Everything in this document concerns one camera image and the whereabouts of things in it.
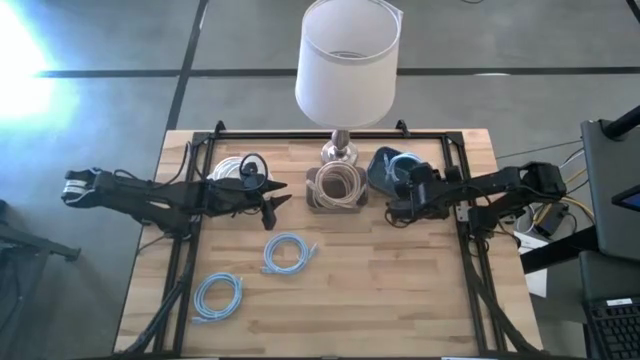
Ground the black metal stand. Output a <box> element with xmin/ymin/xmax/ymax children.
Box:
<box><xmin>0</xmin><ymin>199</ymin><xmax>82</xmax><ymax>360</ymax></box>

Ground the clear smoky plastic bin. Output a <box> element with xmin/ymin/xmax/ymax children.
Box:
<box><xmin>304</xmin><ymin>165</ymin><xmax>370</xmax><ymax>215</ymax></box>

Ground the black desk bar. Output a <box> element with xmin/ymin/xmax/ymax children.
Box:
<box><xmin>519</xmin><ymin>225</ymin><xmax>599</xmax><ymax>275</ymax></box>

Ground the small black screen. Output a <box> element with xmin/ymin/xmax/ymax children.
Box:
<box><xmin>610</xmin><ymin>184</ymin><xmax>640</xmax><ymax>214</ymax></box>

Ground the black power adapter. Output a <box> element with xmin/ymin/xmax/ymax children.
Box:
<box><xmin>533</xmin><ymin>202</ymin><xmax>571</xmax><ymax>239</ymax></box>

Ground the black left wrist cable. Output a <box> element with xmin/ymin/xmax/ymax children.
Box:
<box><xmin>238</xmin><ymin>152</ymin><xmax>270</xmax><ymax>181</ymax></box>

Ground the table lamp white shade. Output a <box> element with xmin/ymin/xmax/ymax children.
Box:
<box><xmin>293</xmin><ymin>0</ymin><xmax>404</xmax><ymax>166</ymax></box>

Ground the white plastic bin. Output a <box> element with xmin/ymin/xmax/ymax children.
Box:
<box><xmin>205</xmin><ymin>152</ymin><xmax>275</xmax><ymax>187</ymax></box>

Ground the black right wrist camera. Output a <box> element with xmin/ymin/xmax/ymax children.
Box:
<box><xmin>410</xmin><ymin>162</ymin><xmax>436</xmax><ymax>185</ymax></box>

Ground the black pole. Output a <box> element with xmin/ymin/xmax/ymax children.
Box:
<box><xmin>602</xmin><ymin>104</ymin><xmax>640</xmax><ymax>141</ymax></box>

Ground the black aluminium rig frame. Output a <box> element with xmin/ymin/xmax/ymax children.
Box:
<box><xmin>117</xmin><ymin>119</ymin><xmax>541</xmax><ymax>359</ymax></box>

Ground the laptop with black keyboard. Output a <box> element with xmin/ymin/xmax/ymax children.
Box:
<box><xmin>578</xmin><ymin>249</ymin><xmax>640</xmax><ymax>360</ymax></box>

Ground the yellow cable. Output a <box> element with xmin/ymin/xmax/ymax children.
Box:
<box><xmin>559</xmin><ymin>167</ymin><xmax>596</xmax><ymax>221</ymax></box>

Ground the white paper sheet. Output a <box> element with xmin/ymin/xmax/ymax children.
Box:
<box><xmin>514</xmin><ymin>232</ymin><xmax>549</xmax><ymax>299</ymax></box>

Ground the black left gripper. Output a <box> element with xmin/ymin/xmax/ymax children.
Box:
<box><xmin>201</xmin><ymin>168</ymin><xmax>294</xmax><ymax>232</ymax></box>

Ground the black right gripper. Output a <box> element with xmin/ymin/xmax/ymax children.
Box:
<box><xmin>385</xmin><ymin>177</ymin><xmax>452</xmax><ymax>223</ymax></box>

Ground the blue HDMI cable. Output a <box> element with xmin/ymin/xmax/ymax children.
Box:
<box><xmin>191</xmin><ymin>271</ymin><xmax>245</xmax><ymax>325</ymax></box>
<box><xmin>382</xmin><ymin>151</ymin><xmax>424</xmax><ymax>184</ymax></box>
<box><xmin>259</xmin><ymin>231</ymin><xmax>320</xmax><ymax>276</ymax></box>

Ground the teal plastic bin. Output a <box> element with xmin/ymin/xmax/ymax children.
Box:
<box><xmin>366</xmin><ymin>145</ymin><xmax>426</xmax><ymax>196</ymax></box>

